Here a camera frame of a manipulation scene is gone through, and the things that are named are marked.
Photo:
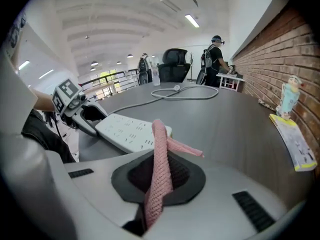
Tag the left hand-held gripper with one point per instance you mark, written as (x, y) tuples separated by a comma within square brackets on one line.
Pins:
[(67, 97)]

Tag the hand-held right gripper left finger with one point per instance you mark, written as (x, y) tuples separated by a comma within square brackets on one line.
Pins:
[(100, 181)]

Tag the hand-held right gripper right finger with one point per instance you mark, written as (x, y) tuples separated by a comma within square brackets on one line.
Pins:
[(212, 204)]

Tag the white power strip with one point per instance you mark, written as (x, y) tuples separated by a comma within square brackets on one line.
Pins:
[(125, 131)]

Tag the person's left forearm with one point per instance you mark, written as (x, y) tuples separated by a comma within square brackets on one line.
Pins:
[(42, 100)]

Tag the black metal railing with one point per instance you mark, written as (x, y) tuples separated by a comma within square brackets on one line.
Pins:
[(110, 76)]

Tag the round pendant lamp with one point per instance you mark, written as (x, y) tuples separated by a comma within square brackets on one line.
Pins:
[(94, 63), (130, 56)]

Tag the ceiling strip light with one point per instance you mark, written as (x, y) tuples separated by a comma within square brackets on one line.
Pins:
[(46, 74), (24, 65), (192, 21)]

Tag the clear water bottle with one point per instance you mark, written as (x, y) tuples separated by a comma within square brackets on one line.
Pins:
[(155, 76)]

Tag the black office chair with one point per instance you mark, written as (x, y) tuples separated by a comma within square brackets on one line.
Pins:
[(173, 69)]

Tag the yellow-edged booklet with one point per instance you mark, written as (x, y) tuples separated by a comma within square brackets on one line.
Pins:
[(295, 144)]

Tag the black coat rack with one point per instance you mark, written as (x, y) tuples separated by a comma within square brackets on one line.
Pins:
[(191, 64)]

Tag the small white table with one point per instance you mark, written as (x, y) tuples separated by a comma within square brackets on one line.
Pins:
[(230, 80)]

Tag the cartoon figurine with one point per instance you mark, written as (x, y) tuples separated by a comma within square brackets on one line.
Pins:
[(288, 99)]

